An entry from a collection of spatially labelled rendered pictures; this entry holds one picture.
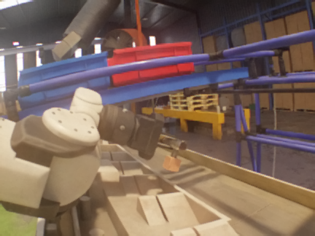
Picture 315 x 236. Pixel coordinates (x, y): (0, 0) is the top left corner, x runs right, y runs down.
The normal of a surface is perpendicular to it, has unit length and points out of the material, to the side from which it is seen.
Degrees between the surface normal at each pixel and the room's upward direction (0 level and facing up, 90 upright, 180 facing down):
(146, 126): 90
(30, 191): 116
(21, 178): 89
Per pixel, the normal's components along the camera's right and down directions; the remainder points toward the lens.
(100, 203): 0.33, -0.66
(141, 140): 0.40, 0.07
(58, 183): 0.42, 0.36
